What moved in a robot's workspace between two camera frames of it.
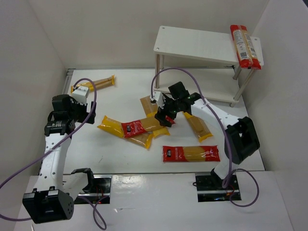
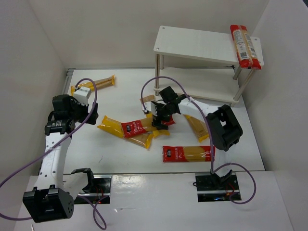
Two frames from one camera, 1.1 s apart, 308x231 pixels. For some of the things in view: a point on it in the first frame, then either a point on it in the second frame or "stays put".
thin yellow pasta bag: [108, 82] stays put
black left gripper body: [90, 112] stays put
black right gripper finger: [160, 115] -> [156, 121]
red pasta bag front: [190, 153] stays put
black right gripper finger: [172, 117] -> [164, 126]
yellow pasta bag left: [114, 127] stays put
